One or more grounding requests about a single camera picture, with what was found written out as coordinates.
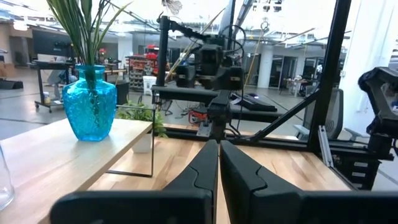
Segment white bin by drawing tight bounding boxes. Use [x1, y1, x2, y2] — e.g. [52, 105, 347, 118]
[142, 75, 158, 96]

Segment green plant in white pot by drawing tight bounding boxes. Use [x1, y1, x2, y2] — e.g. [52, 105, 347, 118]
[116, 100, 169, 154]

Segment wooden shelf with black legs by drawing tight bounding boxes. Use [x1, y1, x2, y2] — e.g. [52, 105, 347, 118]
[0, 105, 155, 224]

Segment red power box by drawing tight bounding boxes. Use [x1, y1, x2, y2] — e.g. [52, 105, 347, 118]
[188, 109, 208, 125]

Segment grey office chair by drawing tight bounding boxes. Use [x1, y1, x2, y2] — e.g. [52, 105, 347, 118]
[294, 88, 363, 142]

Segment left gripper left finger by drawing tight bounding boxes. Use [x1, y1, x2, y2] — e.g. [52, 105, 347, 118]
[49, 139, 220, 224]

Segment clear glass vase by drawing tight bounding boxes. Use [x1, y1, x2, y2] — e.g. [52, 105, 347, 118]
[0, 145, 16, 211]

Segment black wheeled cart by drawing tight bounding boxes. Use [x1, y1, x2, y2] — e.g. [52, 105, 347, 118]
[27, 59, 77, 113]

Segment white building column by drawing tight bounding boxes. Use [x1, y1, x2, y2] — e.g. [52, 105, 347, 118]
[257, 43, 274, 90]

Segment blue glass vase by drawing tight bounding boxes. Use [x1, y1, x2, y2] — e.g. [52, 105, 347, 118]
[62, 64, 118, 142]

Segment orange flower bunch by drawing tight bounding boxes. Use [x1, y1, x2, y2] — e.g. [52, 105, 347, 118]
[46, 0, 133, 68]

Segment black pole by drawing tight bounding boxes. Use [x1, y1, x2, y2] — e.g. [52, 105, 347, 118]
[155, 14, 215, 88]

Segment grey metal bracket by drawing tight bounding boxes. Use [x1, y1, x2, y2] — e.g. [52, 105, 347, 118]
[317, 125, 334, 168]

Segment white anemone flower stem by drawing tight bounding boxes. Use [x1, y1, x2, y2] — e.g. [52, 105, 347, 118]
[160, 0, 183, 16]

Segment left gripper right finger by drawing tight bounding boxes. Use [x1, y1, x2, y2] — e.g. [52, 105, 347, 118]
[220, 139, 398, 224]

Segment black aluminium table frame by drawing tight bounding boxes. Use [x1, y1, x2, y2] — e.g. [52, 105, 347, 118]
[161, 0, 398, 191]

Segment black mounted device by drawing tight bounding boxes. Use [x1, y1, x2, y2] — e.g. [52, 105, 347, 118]
[357, 66, 398, 161]

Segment red storage shelving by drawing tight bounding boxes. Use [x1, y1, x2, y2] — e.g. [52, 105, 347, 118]
[126, 44, 160, 93]

